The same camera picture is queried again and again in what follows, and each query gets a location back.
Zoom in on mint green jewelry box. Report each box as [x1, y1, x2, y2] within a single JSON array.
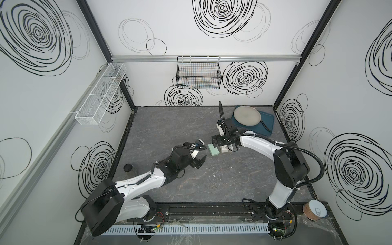
[[207, 144, 220, 157]]

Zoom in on white box base black insert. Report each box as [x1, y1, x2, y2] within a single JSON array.
[[220, 146, 230, 153]]

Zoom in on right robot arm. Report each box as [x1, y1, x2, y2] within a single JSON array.
[[212, 118, 325, 220]]

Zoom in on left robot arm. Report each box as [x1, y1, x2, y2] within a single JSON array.
[[80, 141, 207, 237]]

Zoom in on grey round pan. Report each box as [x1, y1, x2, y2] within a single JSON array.
[[233, 106, 272, 133]]

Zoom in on teal tray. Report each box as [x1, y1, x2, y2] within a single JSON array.
[[230, 105, 275, 136]]

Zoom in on brown tape roll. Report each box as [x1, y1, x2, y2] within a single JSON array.
[[303, 200, 327, 221]]

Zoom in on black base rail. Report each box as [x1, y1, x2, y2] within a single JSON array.
[[134, 202, 295, 223]]

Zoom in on black wire basket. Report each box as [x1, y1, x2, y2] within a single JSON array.
[[176, 56, 222, 89]]

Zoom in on white slotted cable duct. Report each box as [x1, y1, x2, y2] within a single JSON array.
[[103, 223, 270, 236]]

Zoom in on white wire shelf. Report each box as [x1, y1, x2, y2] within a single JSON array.
[[75, 63, 126, 125]]

